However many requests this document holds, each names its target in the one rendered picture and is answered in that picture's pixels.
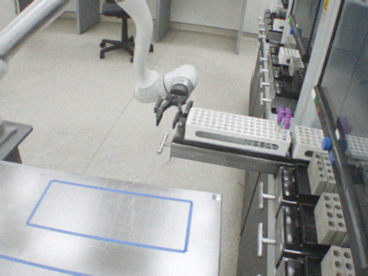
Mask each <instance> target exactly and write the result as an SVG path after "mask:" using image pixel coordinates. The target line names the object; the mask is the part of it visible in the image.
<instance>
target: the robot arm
mask: <svg viewBox="0 0 368 276"><path fill-rule="evenodd" d="M76 1H77V0H34V2H33V3H31V4H30V5H29V6H27V7H26V9H24V10H23V11H22V12H21V13H20V14H19V15H18V16H17V17H16V18H15V19H13V20H12V21H11V22H10V23H9V24H8V25H7V26H6V27H4V28H3V29H2V30H1V32H0V82H1V80H2V79H3V78H4V76H5V75H6V74H7V72H8V71H9V61H10V60H11V58H13V57H14V56H15V55H16V54H17V53H18V52H19V51H20V50H21V49H22V48H24V47H25V46H26V45H27V44H28V43H29V42H30V41H31V40H32V39H33V38H35V37H36V36H37V34H39V33H40V32H41V31H42V30H43V29H44V28H46V27H47V26H48V25H49V24H50V23H51V22H52V21H53V20H54V19H56V18H58V16H59V15H60V14H62V13H63V12H64V11H65V10H66V9H67V8H69V7H70V6H71V5H72V4H74V3H75V2H76ZM114 1H115V2H116V3H117V4H118V5H119V6H121V8H122V9H123V10H125V11H126V12H127V13H128V15H130V17H132V19H133V21H134V22H135V25H136V28H137V36H136V38H135V50H134V58H133V66H134V70H135V75H136V76H137V79H138V82H137V84H136V85H135V87H134V88H133V95H134V97H135V98H136V99H137V100H138V101H139V102H141V103H154V102H157V103H156V104H155V106H154V113H155V114H156V126H159V124H160V121H161V119H162V118H163V114H164V112H165V111H166V110H167V109H168V108H170V107H171V106H176V107H177V109H178V112H177V113H176V115H175V118H174V119H173V122H172V129H175V126H176V123H177V122H179V119H180V118H183V117H184V118H187V117H188V115H189V111H190V109H191V108H192V107H193V100H190V101H188V100H187V99H188V98H189V97H190V95H191V93H192V91H194V89H195V87H196V85H197V82H198V80H197V78H198V74H197V73H196V68H195V67H194V66H192V65H190V64H185V65H183V66H180V67H179V68H176V69H175V70H174V71H172V72H170V73H169V74H165V75H161V74H159V73H157V72H156V71H154V70H149V69H148V67H147V57H148V53H149V47H150V42H151V38H152V23H153V21H152V16H151V14H150V11H149V8H148V5H147V3H146V1H145V0H114ZM165 100H166V102H165V103H164V104H163V105H162V103H163V102H164V101H165ZM184 104H187V107H186V109H185V113H183V111H182V106H183V105H184ZM17 132H18V128H17V127H16V126H7V125H4V124H3V121H2V119H1V111H0V147H1V146H2V145H3V144H4V143H5V141H7V140H8V139H9V138H10V136H12V135H14V134H15V133H17Z"/></svg>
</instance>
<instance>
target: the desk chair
mask: <svg viewBox="0 0 368 276"><path fill-rule="evenodd" d="M101 12H102V13H99V14H103V15H105V16H109V17H113V16H117V18H121V19H122V34H121V37H122V40H121V41H116V40H112V39H102V42H101V43H100V44H99V45H100V47H101V48H102V47H105V46H106V43H109V44H114V45H113V46H110V47H107V48H104V49H102V50H101V51H100V58H105V55H104V54H105V53H107V52H110V51H113V50H115V49H121V48H124V49H125V50H126V51H127V52H128V53H129V54H130V55H131V56H132V57H131V58H130V62H132V63H133V58H134V51H132V49H131V47H135V43H134V41H135V40H134V36H133V35H132V36H131V37H129V38H128V34H127V33H128V28H127V19H128V18H132V17H130V15H128V13H127V12H126V11H125V10H123V9H122V8H121V6H119V5H118V4H117V3H116V2H115V1H114V0H105V2H104V3H103V9H102V11H101ZM151 51H152V53H153V52H154V47H153V44H150V47H149V52H151Z"/></svg>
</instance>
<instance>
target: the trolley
mask: <svg viewBox="0 0 368 276"><path fill-rule="evenodd" d="M221 217H222V194H219V193H209V192H204V191H196V190H190V189H181V188H175V187H167V186H161V185H152V184H147V183H138V182H132V181H124V180H119V179H110V178H105V177H96V176H92V175H84V174H82V173H74V172H66V171H61V170H53V169H48V168H40V167H35V166H28V165H23V164H17V163H14V162H8V161H4V160H0V276H219V270H220V245H221Z"/></svg>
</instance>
